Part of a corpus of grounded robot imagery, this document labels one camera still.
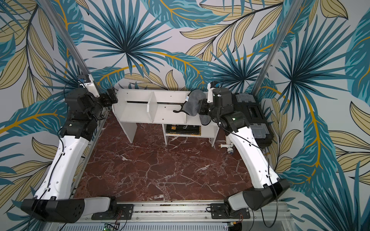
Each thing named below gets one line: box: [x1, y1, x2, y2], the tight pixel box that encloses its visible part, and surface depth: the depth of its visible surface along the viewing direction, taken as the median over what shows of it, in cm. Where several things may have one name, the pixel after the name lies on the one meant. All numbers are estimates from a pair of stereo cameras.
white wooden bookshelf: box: [112, 88, 219, 147], surface depth 84 cm
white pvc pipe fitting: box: [220, 142, 234, 154], surface depth 99 cm
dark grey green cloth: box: [172, 89, 212, 126], surface depth 73 cm
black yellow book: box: [165, 124, 202, 136], surface depth 91 cm
